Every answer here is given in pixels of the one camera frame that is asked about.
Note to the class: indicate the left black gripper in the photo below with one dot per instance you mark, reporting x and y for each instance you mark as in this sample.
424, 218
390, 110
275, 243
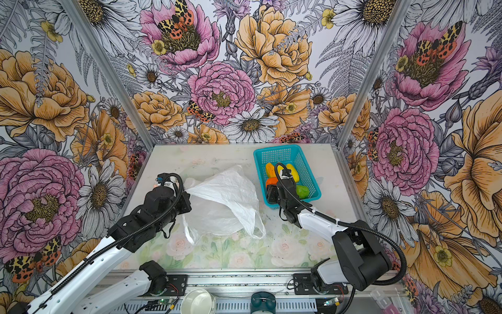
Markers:
184, 207

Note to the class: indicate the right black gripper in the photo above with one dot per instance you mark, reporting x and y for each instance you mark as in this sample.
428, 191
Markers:
270, 193

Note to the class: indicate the green fruit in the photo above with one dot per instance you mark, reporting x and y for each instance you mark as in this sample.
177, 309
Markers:
303, 192

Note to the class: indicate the orange yellow mango fruit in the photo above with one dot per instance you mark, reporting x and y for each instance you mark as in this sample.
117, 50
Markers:
270, 170

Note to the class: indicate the white plastic bag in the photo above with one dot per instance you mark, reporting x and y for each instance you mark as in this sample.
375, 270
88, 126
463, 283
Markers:
222, 205

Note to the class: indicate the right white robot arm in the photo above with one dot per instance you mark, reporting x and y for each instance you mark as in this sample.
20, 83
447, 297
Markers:
361, 259

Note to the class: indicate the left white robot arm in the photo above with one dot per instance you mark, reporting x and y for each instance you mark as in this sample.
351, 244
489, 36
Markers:
67, 295

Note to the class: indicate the teal plastic basket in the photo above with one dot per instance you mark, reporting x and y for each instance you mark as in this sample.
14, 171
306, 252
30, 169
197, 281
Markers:
287, 154

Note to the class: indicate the white round cup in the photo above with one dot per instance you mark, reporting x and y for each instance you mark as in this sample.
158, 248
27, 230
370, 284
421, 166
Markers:
198, 301

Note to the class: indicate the dark green round container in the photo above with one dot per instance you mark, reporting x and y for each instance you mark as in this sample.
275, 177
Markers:
263, 302

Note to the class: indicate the pink plastic object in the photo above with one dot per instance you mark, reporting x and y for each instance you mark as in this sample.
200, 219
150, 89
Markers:
384, 302

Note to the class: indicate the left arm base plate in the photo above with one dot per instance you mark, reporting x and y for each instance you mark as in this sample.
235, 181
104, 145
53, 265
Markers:
173, 285

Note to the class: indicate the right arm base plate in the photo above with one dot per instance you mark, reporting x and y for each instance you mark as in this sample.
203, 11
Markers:
309, 284

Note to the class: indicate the aluminium front rail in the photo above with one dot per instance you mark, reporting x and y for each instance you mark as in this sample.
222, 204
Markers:
126, 286

